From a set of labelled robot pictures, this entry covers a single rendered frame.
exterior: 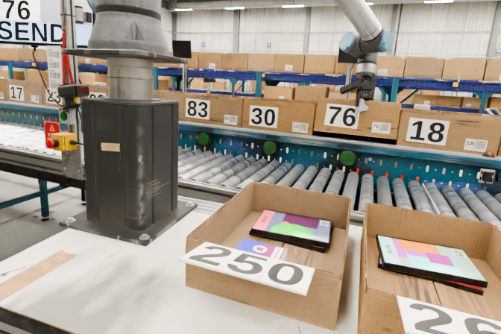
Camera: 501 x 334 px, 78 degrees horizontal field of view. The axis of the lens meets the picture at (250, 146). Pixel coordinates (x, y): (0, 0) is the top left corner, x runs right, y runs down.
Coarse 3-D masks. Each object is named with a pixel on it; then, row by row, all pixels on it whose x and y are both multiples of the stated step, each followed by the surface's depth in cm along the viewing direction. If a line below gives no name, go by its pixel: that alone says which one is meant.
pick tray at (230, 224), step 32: (256, 192) 92; (288, 192) 89; (320, 192) 86; (224, 224) 74; (288, 256) 69; (320, 256) 70; (192, 288) 59; (224, 288) 56; (256, 288) 54; (320, 288) 50; (320, 320) 51
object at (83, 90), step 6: (66, 84) 126; (72, 84) 125; (78, 84) 127; (60, 90) 127; (66, 90) 126; (72, 90) 125; (78, 90) 125; (84, 90) 127; (60, 96) 128; (66, 96) 127; (72, 96) 126; (78, 96) 127; (66, 102) 129; (72, 102) 129; (66, 108) 129; (72, 108) 131
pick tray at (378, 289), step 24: (384, 216) 79; (408, 216) 77; (432, 216) 76; (432, 240) 76; (456, 240) 74; (480, 240) 73; (360, 264) 66; (480, 264) 71; (360, 288) 55; (384, 288) 60; (408, 288) 61; (432, 288) 61; (360, 312) 48; (384, 312) 45; (480, 312) 55
